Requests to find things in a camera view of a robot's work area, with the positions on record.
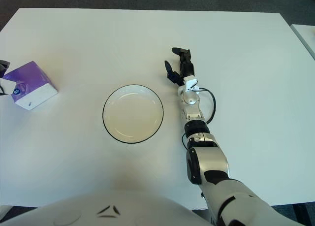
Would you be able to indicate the white side table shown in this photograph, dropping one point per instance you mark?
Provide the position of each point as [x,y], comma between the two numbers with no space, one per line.
[307,36]

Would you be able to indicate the purple white tissue pack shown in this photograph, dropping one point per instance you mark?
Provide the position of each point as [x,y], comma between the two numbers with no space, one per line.
[32,88]

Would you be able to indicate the right wrist white bracket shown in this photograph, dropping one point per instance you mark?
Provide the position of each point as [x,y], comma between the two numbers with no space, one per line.
[190,82]

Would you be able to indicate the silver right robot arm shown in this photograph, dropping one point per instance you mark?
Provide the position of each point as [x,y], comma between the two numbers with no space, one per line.
[194,112]

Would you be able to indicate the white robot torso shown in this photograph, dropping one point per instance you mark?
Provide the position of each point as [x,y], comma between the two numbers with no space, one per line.
[123,208]

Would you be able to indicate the white plate black rim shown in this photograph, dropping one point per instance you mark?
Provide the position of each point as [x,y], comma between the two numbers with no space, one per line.
[133,114]

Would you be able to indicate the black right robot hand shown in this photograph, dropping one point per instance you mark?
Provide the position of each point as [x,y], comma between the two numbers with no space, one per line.
[188,69]

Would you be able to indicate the black table leg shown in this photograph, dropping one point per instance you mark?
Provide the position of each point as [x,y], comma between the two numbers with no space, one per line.
[300,211]

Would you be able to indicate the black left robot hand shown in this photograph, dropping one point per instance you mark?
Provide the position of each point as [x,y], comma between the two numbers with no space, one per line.
[3,66]

